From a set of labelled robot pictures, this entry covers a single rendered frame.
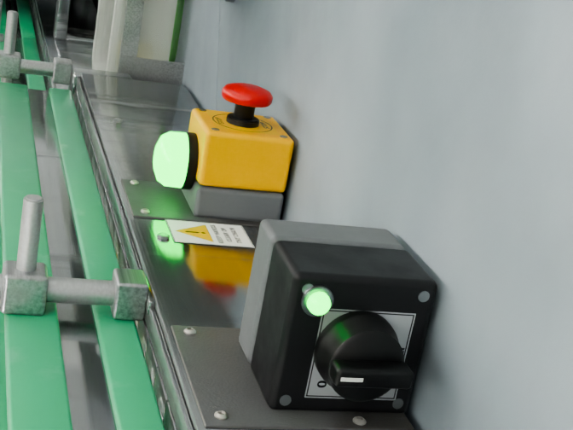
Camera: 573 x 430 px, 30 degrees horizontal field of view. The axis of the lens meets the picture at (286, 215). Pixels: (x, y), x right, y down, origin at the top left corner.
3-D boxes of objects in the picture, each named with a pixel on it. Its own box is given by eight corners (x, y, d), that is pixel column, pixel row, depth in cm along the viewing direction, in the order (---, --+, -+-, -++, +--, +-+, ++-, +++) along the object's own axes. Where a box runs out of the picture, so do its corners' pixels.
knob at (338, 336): (385, 387, 57) (408, 421, 54) (306, 385, 56) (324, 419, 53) (403, 312, 56) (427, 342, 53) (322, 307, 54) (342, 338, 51)
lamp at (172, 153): (182, 178, 87) (146, 175, 86) (191, 125, 85) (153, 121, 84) (192, 197, 83) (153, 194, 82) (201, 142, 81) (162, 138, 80)
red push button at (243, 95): (211, 118, 85) (218, 77, 84) (260, 124, 86) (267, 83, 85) (222, 132, 82) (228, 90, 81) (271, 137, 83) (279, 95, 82)
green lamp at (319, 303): (327, 313, 54) (304, 312, 54) (332, 292, 54) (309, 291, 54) (330, 318, 54) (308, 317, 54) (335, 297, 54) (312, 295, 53)
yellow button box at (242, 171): (264, 195, 90) (178, 188, 88) (280, 110, 88) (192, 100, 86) (285, 225, 84) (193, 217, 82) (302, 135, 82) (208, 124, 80)
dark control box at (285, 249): (368, 347, 66) (236, 341, 63) (396, 227, 63) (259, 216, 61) (416, 418, 58) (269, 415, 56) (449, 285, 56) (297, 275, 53)
